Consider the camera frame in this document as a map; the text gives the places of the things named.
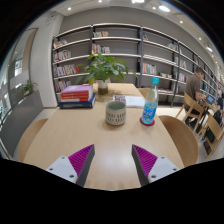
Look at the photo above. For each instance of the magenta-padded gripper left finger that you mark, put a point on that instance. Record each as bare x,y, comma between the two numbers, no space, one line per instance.
63,168

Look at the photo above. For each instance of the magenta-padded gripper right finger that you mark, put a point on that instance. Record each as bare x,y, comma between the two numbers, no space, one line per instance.
163,168

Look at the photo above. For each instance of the clear bottle with turquoise cap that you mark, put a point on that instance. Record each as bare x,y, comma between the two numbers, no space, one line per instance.
150,106

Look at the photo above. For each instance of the flat round red coaster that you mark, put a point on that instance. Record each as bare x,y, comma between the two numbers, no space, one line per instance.
142,122

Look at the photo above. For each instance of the thick blue book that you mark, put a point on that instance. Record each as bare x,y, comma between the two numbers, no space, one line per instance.
76,105

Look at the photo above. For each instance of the red book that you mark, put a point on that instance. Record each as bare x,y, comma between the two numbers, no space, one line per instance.
76,100
76,96

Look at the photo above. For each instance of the cream patterned ceramic cup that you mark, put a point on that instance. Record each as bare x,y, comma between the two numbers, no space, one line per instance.
115,115

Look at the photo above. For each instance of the white magazine with patterned cover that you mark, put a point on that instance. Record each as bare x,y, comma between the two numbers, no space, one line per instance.
131,101

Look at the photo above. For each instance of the pink book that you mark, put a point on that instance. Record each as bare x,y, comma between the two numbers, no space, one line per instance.
76,89

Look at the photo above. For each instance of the small potted plant by window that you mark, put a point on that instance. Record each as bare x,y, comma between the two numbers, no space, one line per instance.
28,88

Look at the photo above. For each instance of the person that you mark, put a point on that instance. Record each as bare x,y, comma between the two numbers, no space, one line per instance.
193,85

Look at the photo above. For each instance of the green potted plant, white pot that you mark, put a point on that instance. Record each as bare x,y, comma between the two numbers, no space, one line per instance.
105,68

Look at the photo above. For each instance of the round ceiling lights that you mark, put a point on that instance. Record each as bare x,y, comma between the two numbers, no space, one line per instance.
164,8

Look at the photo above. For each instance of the wooden frame chair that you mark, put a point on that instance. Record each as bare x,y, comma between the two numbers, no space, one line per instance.
193,110
213,133

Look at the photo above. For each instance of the grey wall shelf unit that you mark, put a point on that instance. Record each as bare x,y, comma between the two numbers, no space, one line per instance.
116,46

